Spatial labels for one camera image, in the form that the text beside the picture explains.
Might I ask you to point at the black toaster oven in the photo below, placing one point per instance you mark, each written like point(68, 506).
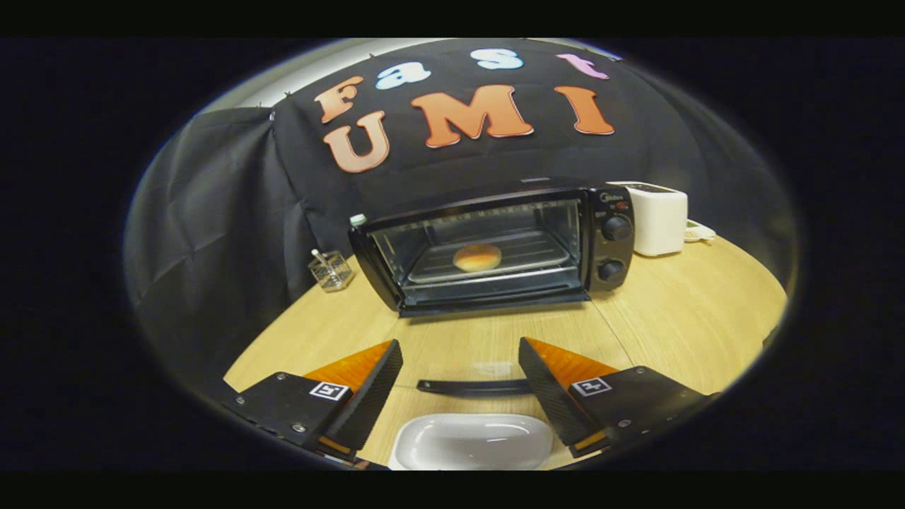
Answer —
point(611, 247)

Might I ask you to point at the metal oven tray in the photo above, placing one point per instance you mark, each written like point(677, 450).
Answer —
point(530, 258)

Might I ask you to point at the white plate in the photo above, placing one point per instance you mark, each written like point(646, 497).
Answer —
point(470, 442)

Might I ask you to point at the black backdrop cloth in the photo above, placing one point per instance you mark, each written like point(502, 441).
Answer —
point(212, 212)

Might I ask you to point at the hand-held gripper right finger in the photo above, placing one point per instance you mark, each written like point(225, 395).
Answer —
point(551, 396)

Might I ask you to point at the white bread toaster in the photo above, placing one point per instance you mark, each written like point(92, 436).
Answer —
point(661, 219)

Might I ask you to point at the small white green object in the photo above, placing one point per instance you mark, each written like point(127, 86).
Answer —
point(358, 219)

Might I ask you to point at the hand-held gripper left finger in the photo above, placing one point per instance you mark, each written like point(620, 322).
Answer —
point(371, 399)

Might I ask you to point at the round brown bread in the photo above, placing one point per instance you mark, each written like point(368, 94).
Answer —
point(478, 258)

